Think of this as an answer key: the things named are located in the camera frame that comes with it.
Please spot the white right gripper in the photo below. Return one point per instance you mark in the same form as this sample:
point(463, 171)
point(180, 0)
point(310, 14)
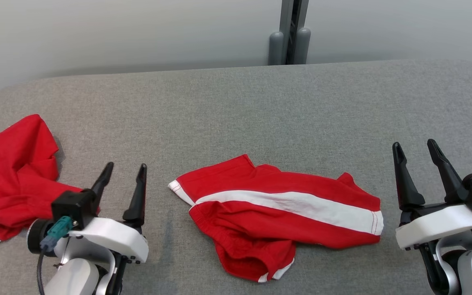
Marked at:
point(436, 225)

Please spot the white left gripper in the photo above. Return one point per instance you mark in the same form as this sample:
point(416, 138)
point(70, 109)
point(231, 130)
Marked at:
point(109, 237)

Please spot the red white basketball jersey shirt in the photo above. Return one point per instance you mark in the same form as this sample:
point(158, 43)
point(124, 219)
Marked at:
point(10, 176)

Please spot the red shorts with white stripe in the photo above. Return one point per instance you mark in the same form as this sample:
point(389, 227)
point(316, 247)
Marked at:
point(260, 221)

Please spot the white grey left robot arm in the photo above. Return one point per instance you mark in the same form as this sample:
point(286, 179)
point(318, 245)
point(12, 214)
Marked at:
point(72, 278)

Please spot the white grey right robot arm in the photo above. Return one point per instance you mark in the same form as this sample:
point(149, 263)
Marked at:
point(471, 270)

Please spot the grey fabric sofa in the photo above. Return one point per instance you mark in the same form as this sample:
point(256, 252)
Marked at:
point(236, 114)

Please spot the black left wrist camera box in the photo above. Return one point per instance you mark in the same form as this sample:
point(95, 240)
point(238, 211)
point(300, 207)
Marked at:
point(74, 209)

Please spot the grey round post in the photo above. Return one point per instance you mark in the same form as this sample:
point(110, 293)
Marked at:
point(275, 49)
point(302, 45)

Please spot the dark grey partition frame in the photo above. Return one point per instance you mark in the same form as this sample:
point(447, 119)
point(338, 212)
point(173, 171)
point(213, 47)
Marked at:
point(294, 16)

